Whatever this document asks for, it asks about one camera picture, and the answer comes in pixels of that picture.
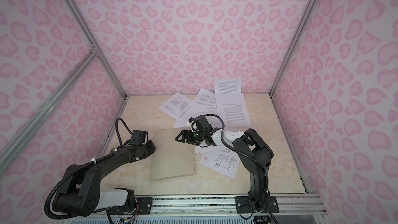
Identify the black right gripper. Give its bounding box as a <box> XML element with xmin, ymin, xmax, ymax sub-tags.
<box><xmin>175</xmin><ymin>129</ymin><xmax>206</xmax><ymax>146</ymax></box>

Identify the beige cardboard folder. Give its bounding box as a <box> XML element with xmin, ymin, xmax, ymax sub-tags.
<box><xmin>150</xmin><ymin>128</ymin><xmax>197</xmax><ymax>181</ymax></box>

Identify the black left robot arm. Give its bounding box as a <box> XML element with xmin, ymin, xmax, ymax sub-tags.
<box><xmin>44</xmin><ymin>140</ymin><xmax>156</xmax><ymax>220</ymax></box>

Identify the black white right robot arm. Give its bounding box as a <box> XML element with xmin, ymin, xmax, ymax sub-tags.
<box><xmin>175</xmin><ymin>128</ymin><xmax>274</xmax><ymax>213</ymax></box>

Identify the white sheet under pile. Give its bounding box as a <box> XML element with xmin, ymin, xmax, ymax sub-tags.
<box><xmin>183</xmin><ymin>114</ymin><xmax>227</xmax><ymax>149</ymax></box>

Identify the aluminium diagonal brace left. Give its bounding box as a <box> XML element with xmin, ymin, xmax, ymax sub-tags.
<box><xmin>1</xmin><ymin>49</ymin><xmax>98</xmax><ymax>175</ymax></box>

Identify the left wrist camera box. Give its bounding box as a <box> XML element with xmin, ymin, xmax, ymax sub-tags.
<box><xmin>129</xmin><ymin>130</ymin><xmax>148</xmax><ymax>146</ymax></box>

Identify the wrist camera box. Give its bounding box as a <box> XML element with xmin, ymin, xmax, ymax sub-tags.
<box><xmin>129</xmin><ymin>130</ymin><xmax>148</xmax><ymax>146</ymax></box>
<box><xmin>188</xmin><ymin>115</ymin><xmax>213</xmax><ymax>133</ymax></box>

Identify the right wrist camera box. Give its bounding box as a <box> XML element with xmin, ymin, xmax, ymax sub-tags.
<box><xmin>188</xmin><ymin>115</ymin><xmax>213</xmax><ymax>133</ymax></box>

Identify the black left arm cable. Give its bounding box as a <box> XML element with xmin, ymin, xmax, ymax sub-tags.
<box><xmin>115</xmin><ymin>117</ymin><xmax>134</xmax><ymax>146</ymax></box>

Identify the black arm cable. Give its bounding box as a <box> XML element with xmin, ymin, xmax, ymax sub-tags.
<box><xmin>115</xmin><ymin>117</ymin><xmax>134</xmax><ymax>146</ymax></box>
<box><xmin>198</xmin><ymin>113</ymin><xmax>265</xmax><ymax>175</ymax></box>

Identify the aluminium floor rail left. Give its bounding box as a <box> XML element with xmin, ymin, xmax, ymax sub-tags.
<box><xmin>96</xmin><ymin>95</ymin><xmax>130</xmax><ymax>157</ymax></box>

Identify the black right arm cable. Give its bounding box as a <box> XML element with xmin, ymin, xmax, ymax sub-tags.
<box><xmin>198</xmin><ymin>113</ymin><xmax>265</xmax><ymax>175</ymax></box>

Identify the black left mount plate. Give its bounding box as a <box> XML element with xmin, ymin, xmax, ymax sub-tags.
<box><xmin>136</xmin><ymin>197</ymin><xmax>153</xmax><ymax>215</ymax></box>

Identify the black mount plate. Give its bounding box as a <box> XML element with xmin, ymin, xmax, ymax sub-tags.
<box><xmin>234</xmin><ymin>196</ymin><xmax>280</xmax><ymax>214</ymax></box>
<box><xmin>136</xmin><ymin>197</ymin><xmax>153</xmax><ymax>215</ymax></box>

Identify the black right mount plate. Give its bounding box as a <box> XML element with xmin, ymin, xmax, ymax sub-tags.
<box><xmin>234</xmin><ymin>196</ymin><xmax>280</xmax><ymax>214</ymax></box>

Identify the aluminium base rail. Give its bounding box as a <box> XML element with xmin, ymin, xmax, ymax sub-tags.
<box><xmin>66</xmin><ymin>193</ymin><xmax>329</xmax><ymax>224</ymax></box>

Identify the aluminium frame post right corner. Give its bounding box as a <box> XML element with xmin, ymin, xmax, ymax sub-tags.
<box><xmin>269</xmin><ymin>0</ymin><xmax>319</xmax><ymax>98</ymax></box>

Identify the aluminium frame post corner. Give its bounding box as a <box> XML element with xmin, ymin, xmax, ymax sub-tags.
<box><xmin>63</xmin><ymin>0</ymin><xmax>127</xmax><ymax>99</ymax></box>
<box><xmin>269</xmin><ymin>0</ymin><xmax>319</xmax><ymax>98</ymax></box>

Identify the aluminium frame post left corner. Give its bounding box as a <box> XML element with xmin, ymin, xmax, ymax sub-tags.
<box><xmin>63</xmin><ymin>0</ymin><xmax>127</xmax><ymax>99</ymax></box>

